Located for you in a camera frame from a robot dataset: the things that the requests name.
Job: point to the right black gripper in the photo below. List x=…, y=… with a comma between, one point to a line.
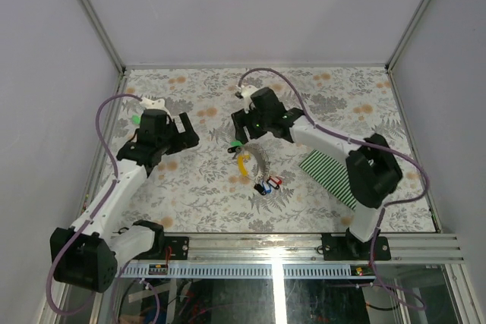
x=242, y=119

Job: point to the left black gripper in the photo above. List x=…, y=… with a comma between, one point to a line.
x=187, y=139

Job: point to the yellow tag key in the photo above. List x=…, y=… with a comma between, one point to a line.
x=241, y=160

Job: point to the black tag key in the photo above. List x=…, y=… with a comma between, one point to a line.
x=260, y=189

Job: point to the light green tag key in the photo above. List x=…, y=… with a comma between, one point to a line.
x=235, y=147

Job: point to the red tag key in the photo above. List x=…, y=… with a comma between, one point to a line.
x=276, y=180

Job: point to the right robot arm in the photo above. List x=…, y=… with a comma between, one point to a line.
x=371, y=169

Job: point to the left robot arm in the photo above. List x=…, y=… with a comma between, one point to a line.
x=89, y=254

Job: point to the green striped cloth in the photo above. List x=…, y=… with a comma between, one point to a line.
x=331, y=175

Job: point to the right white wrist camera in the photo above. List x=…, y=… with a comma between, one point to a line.
x=245, y=93

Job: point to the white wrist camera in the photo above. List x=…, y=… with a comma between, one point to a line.
x=158, y=104
x=245, y=93

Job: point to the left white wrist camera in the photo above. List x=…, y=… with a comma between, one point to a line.
x=158, y=104

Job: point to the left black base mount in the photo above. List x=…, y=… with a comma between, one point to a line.
x=167, y=246

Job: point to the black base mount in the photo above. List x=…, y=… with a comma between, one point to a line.
x=346, y=247
x=167, y=246

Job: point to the aluminium front rail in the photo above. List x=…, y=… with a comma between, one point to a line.
x=401, y=248

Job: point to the blue slotted cable duct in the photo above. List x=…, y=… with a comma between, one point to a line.
x=261, y=270

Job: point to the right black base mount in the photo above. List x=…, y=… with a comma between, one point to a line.
x=346, y=247

